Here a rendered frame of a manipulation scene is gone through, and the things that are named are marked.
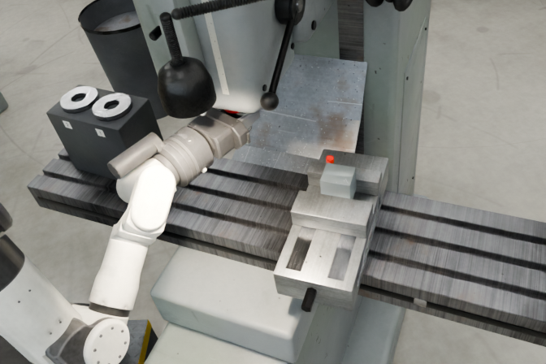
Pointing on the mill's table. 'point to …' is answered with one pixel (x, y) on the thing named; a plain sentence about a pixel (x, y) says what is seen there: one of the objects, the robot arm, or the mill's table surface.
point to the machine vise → (332, 240)
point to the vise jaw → (332, 214)
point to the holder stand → (101, 126)
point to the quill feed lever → (285, 8)
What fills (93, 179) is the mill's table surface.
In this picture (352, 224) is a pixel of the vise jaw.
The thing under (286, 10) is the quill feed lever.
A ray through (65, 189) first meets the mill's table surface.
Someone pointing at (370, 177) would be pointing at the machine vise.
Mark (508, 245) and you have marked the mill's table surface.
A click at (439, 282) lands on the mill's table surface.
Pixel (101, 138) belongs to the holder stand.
